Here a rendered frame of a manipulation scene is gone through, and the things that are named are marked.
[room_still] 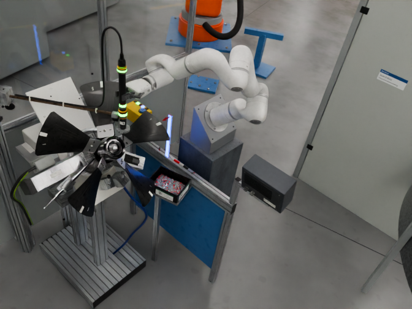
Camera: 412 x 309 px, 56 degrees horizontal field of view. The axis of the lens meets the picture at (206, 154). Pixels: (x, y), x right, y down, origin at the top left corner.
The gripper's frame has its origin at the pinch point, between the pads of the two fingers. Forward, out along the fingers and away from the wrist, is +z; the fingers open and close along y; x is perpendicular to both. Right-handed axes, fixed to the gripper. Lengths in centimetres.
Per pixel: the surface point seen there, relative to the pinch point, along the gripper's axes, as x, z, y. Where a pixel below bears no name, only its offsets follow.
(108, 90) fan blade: -7.0, -3.7, 15.8
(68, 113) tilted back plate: -24.5, 10.7, 31.8
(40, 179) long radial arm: -35, 44, 8
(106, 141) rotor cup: -21.1, 12.2, -2.3
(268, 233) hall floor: -146, -103, -59
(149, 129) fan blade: -28.1, -16.9, -2.0
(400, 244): -85, -111, -140
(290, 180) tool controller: -22, -37, -81
